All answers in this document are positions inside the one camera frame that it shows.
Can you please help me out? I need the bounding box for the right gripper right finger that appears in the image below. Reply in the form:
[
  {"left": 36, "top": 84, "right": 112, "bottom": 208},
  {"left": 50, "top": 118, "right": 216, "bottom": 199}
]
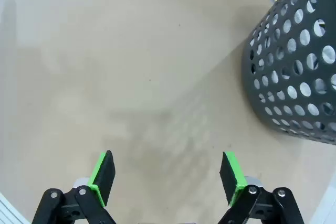
[{"left": 219, "top": 151, "right": 306, "bottom": 224}]

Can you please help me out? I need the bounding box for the dark grey perforated basket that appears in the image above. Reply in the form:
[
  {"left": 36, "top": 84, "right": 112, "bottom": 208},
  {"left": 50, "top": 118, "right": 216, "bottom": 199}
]
[{"left": 241, "top": 0, "right": 336, "bottom": 145}]

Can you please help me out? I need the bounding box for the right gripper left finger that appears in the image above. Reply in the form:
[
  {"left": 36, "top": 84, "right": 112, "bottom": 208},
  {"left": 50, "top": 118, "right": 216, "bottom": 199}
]
[{"left": 31, "top": 150, "right": 118, "bottom": 224}]

